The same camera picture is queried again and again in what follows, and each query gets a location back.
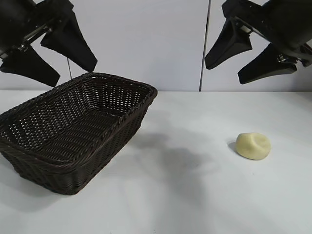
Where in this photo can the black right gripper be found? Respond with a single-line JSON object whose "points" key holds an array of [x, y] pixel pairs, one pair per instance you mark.
{"points": [[282, 22]]}

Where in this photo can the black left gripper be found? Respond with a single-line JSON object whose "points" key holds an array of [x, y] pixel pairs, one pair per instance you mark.
{"points": [[26, 17]]}

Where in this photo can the dark brown woven basket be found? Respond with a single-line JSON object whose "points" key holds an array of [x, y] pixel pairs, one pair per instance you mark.
{"points": [[73, 136]]}

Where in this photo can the pale yellow egg yolk pastry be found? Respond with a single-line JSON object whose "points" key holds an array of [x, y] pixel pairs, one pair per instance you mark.
{"points": [[253, 146]]}

